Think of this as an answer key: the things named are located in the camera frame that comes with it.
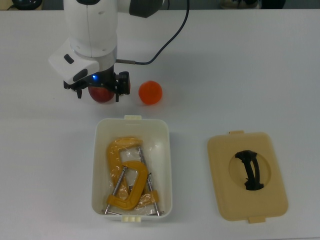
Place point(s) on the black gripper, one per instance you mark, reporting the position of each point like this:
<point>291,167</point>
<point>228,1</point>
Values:
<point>106,75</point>

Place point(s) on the red apple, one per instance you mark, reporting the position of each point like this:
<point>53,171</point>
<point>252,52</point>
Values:
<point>101,96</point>

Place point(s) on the orange toy fruit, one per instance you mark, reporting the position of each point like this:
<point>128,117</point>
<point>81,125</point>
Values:
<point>150,92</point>

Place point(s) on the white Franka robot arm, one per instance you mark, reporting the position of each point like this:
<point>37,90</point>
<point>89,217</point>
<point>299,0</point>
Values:
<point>90,27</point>

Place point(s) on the white plastic container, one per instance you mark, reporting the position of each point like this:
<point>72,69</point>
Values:
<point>100,160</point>

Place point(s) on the beige container lid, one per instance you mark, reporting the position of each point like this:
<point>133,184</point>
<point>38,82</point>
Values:
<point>225,190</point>

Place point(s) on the large yellow C-clamp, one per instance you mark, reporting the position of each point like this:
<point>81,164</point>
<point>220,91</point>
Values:
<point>113,152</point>

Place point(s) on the small yellow C-clamp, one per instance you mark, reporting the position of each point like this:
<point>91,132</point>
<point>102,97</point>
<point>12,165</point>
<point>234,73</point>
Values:
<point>140,180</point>

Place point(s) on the dark round background object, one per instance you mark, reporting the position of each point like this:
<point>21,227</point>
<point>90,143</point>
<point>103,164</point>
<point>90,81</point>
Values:
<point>26,3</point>

